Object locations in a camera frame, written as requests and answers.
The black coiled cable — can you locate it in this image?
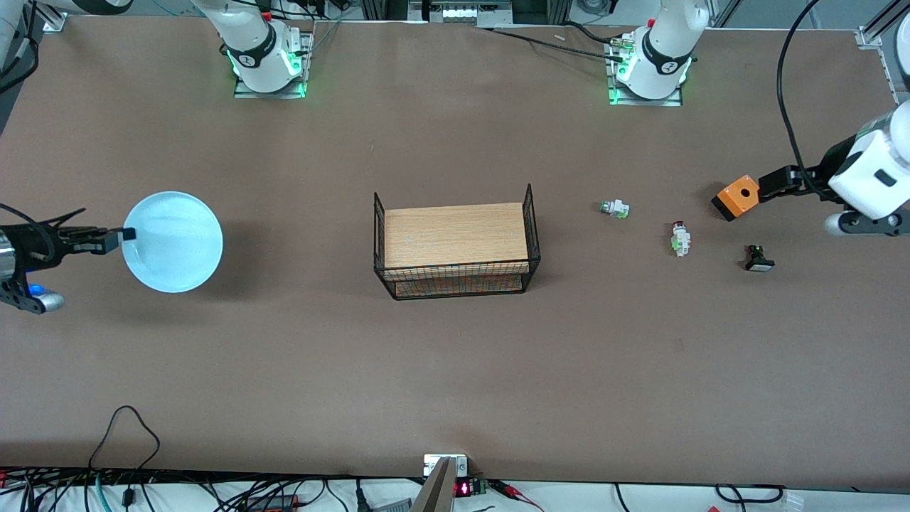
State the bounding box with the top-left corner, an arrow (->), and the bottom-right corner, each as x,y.
714,483 -> 787,503

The grey metal camera bar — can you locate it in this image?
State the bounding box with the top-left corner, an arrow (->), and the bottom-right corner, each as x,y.
410,457 -> 456,512

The red clip lead cable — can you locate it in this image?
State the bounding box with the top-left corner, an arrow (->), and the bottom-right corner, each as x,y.
489,480 -> 547,512

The black power adapter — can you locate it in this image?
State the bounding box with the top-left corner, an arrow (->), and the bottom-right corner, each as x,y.
244,494 -> 301,512

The black wire rack wooden shelf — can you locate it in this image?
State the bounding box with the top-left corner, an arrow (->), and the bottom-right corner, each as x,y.
373,183 -> 541,302

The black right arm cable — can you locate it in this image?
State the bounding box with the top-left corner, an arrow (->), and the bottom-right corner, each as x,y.
0,0 -> 87,239

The aluminium frame extrusion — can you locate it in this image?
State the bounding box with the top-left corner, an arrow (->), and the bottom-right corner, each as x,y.
862,0 -> 907,41

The light blue round plate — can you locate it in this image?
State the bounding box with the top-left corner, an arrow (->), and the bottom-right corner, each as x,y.
122,191 -> 224,294

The long black table cable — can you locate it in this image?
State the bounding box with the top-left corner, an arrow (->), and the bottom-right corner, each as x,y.
489,26 -> 628,62

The control box with white lights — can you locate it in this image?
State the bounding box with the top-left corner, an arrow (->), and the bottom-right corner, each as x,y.
408,0 -> 514,28

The thin black looped cable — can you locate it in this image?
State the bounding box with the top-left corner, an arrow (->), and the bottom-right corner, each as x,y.
88,405 -> 161,471

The white metal camera bracket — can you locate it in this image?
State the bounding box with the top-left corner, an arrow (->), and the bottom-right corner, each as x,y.
423,453 -> 469,478

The orange button enclosure box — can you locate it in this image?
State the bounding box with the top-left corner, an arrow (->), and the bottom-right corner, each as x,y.
712,174 -> 763,223

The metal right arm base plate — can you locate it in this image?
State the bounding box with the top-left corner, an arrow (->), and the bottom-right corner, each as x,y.
233,28 -> 314,100

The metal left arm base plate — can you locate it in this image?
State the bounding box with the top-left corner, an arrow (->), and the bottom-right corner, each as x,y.
606,36 -> 685,108

